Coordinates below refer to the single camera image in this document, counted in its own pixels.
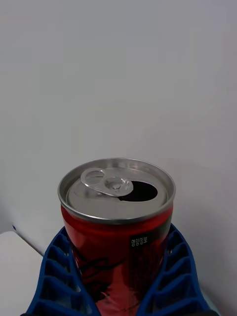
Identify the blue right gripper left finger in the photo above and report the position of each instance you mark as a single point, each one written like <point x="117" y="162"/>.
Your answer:
<point x="59" y="286"/>

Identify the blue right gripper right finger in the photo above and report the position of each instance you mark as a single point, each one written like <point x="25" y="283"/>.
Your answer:
<point x="177" y="284"/>

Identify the red drink can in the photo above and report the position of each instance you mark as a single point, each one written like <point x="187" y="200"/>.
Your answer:
<point x="116" y="247"/>

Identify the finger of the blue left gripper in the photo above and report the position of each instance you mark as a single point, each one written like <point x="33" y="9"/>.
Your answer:
<point x="59" y="286"/>
<point x="177" y="284"/>

